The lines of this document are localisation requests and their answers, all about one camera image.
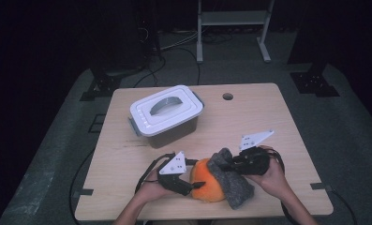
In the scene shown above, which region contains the person's left hand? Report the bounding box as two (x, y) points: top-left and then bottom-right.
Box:
(135, 170), (175, 204)

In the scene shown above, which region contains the orange plush ball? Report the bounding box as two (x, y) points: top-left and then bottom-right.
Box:
(188, 157), (227, 203)

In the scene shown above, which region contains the grey fluffy cloth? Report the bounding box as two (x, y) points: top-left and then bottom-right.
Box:
(206, 147), (256, 210)

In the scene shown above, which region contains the grey translucent storage box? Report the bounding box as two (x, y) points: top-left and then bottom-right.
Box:
(128, 92), (205, 149)

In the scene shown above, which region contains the white metal stand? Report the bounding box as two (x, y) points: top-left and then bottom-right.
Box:
(196, 0), (275, 64)

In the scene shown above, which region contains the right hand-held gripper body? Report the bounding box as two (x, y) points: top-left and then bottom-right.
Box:
(231, 129), (275, 176)

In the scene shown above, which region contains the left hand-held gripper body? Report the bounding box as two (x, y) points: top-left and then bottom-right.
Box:
(156, 151), (195, 197)

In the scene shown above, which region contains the person's right hand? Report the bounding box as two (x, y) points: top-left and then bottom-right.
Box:
(246, 145), (293, 204)

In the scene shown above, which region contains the black stand base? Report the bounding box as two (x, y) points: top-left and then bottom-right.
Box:
(79, 67), (124, 101)
(290, 64), (341, 98)

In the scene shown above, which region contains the black floor cable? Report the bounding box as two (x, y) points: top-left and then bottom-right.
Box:
(171, 46), (202, 86)
(132, 55), (168, 89)
(68, 148), (97, 225)
(329, 188), (359, 225)

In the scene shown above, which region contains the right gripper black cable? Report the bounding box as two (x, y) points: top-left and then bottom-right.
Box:
(266, 147), (300, 225)

